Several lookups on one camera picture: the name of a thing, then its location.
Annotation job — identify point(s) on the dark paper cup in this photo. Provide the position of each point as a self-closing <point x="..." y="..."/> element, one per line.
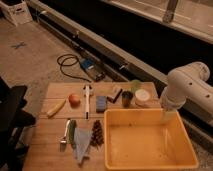
<point x="127" y="97"/>

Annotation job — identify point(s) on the green cup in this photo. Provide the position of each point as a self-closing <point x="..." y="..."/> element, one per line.
<point x="135" y="85"/>

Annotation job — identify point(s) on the blue cloth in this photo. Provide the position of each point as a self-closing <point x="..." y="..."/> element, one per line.
<point x="82" y="139"/>

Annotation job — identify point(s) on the metal spatula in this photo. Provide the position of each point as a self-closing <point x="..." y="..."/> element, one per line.
<point x="64" y="138"/>

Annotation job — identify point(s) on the green cucumber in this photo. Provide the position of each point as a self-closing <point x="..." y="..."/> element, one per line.
<point x="72" y="126"/>

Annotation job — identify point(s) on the white cardboard box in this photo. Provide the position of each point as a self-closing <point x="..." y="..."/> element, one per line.
<point x="17" y="14"/>

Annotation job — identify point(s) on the blue sponge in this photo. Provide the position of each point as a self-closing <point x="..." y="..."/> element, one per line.
<point x="101" y="104"/>

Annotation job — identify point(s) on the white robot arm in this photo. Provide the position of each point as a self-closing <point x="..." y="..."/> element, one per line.
<point x="188" y="82"/>

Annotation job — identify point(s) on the white round container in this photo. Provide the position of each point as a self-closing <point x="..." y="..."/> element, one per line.
<point x="142" y="96"/>

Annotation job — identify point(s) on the bunch of dark grapes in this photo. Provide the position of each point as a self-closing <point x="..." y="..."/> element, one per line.
<point x="97" y="134"/>

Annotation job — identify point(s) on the black chair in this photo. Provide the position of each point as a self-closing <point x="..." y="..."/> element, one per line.
<point x="12" y="121"/>

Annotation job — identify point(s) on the yellow plastic bin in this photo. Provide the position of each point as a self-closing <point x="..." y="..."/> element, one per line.
<point x="146" y="140"/>

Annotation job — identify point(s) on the blue power box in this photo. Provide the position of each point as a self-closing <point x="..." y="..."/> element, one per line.
<point x="92" y="70"/>

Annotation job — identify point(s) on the yellow banana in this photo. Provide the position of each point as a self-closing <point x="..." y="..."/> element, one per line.
<point x="55" y="109"/>

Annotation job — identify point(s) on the orange apple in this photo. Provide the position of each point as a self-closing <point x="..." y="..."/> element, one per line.
<point x="74" y="100"/>

